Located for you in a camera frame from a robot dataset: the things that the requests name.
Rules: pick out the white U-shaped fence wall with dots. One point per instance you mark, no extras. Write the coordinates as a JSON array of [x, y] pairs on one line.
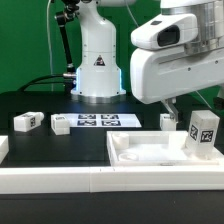
[[106, 179]]

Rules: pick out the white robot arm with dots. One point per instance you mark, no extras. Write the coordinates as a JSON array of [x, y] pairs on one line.
[[99, 78]]

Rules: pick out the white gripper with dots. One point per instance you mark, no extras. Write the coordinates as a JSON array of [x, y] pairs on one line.
[[157, 76]]

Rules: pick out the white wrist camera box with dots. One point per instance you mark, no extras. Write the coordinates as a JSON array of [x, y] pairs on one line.
[[165, 31]]

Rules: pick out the white sheet with fiducial markers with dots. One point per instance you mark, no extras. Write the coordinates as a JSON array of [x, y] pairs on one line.
[[102, 120]]

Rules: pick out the white square tabletop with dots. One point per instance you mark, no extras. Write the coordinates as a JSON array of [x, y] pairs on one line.
[[155, 148]]

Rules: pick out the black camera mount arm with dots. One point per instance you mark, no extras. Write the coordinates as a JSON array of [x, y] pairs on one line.
[[62, 18]]

